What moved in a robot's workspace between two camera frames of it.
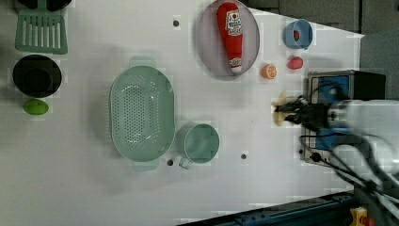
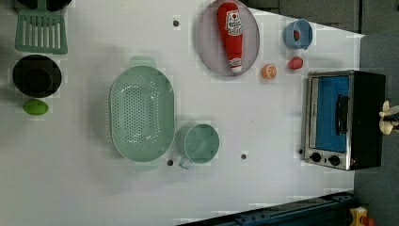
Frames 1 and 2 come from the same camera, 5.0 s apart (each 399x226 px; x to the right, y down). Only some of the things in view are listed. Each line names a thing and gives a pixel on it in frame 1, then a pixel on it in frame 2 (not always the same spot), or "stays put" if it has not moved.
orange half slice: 269,72 stays put
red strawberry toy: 295,63 stays put
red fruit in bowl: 295,35 stays put
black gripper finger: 298,104 -> 393,117
